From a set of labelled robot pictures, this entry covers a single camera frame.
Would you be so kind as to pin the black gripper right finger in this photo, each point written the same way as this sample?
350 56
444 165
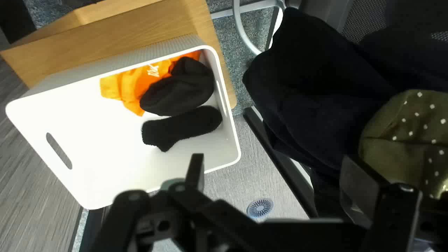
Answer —
387 210

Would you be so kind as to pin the black sock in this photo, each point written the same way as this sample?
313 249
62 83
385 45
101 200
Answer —
182 128
177 88

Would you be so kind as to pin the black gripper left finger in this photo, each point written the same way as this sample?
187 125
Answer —
195 172

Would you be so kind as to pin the round floor outlet cover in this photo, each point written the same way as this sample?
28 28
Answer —
259 207

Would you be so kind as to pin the orange cloth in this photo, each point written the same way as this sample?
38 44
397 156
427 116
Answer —
126 86

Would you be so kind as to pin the white plastic storage bin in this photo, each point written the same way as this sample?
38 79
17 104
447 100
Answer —
93 154

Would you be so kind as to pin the black jacket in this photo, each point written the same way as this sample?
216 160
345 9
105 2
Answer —
317 93

